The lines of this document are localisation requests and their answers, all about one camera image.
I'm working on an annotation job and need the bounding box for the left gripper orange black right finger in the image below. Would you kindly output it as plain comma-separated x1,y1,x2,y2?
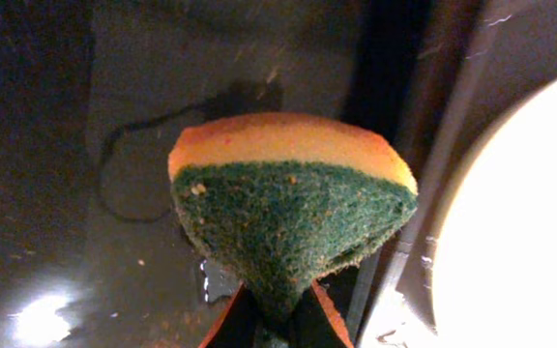
290,280,354,348

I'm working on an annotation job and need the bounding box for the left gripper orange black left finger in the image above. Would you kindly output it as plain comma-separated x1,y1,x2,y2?
198,284,259,348

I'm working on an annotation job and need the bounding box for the green yellow scrub sponge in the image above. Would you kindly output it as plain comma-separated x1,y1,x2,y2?
168,112,418,327

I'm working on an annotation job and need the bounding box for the cream white plate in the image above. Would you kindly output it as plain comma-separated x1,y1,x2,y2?
431,80,557,348

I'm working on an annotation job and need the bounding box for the black plastic tray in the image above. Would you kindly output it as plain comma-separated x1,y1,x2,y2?
0,1,411,347

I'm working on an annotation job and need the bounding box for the brown serving tray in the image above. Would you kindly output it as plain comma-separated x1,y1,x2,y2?
341,1,557,347

